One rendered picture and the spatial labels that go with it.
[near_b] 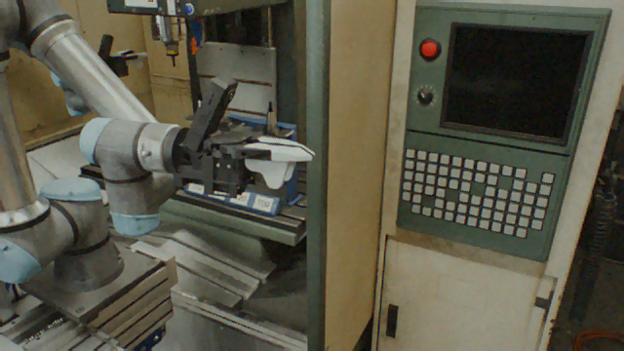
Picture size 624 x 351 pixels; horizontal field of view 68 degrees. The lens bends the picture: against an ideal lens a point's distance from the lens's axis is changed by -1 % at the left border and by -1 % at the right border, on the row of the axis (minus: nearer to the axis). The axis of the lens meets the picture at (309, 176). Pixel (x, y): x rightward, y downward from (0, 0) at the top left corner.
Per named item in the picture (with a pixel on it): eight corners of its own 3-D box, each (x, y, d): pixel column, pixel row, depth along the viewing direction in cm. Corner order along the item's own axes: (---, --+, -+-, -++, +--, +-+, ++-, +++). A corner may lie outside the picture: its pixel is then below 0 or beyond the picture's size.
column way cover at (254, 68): (274, 148, 249) (271, 49, 227) (203, 134, 268) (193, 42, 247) (279, 144, 253) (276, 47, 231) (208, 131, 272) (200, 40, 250)
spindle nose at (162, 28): (198, 38, 201) (195, 8, 196) (169, 43, 189) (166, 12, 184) (172, 35, 209) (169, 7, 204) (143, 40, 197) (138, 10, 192)
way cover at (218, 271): (235, 332, 165) (231, 297, 159) (64, 263, 203) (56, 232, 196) (278, 285, 190) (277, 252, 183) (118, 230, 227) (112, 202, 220)
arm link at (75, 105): (87, 119, 171) (80, 90, 166) (63, 116, 175) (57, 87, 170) (102, 112, 178) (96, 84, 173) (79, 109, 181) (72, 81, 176)
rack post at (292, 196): (292, 207, 191) (291, 137, 178) (280, 204, 193) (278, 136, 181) (303, 196, 199) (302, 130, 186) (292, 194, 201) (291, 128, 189)
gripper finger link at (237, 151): (280, 156, 66) (224, 149, 69) (280, 144, 66) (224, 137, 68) (266, 165, 62) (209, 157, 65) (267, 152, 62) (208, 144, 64)
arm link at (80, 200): (121, 225, 108) (110, 173, 103) (80, 258, 97) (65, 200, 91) (78, 218, 111) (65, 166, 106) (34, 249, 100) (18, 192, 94)
